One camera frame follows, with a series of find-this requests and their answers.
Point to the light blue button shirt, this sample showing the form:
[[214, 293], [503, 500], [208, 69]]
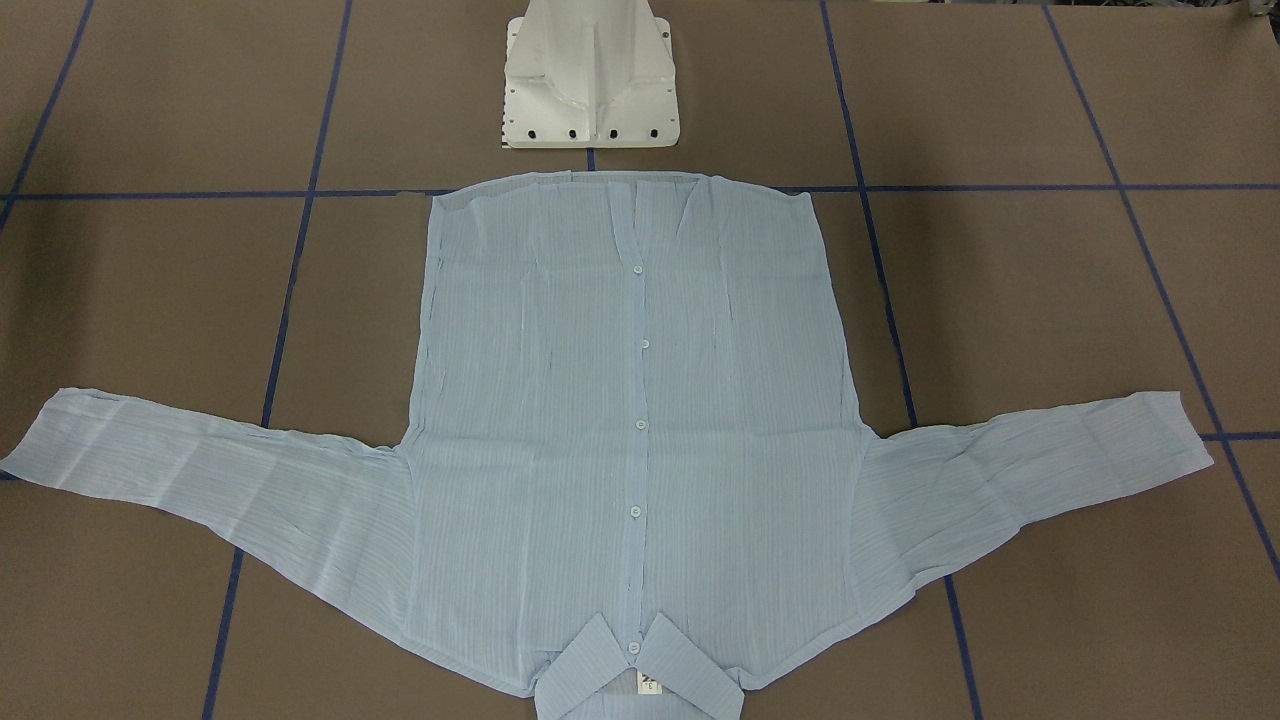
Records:
[[635, 482]]

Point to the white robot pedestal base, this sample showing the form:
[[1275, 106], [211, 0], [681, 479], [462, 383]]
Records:
[[589, 75]]

